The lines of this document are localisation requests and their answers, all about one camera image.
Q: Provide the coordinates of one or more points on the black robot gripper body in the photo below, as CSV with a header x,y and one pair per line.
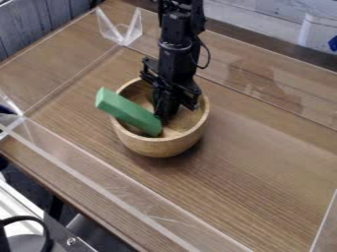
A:
x,y
172,72

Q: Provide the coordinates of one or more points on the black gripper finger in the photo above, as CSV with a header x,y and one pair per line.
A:
x,y
160,103
173,104

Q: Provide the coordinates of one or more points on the green rectangular block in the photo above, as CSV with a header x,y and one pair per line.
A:
x,y
126,110

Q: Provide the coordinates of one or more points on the brown wooden bowl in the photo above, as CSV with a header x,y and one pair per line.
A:
x,y
181,133

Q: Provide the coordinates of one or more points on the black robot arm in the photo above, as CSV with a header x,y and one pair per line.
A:
x,y
182,22

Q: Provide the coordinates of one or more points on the white container in background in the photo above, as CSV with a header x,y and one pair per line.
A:
x,y
319,33

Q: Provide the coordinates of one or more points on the clear acrylic corner bracket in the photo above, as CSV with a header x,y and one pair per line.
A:
x,y
121,33

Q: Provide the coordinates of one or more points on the clear acrylic front wall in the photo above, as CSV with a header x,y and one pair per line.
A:
x,y
123,206

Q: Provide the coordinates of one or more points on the grey metal bracket with screw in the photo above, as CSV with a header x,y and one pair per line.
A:
x,y
66,241

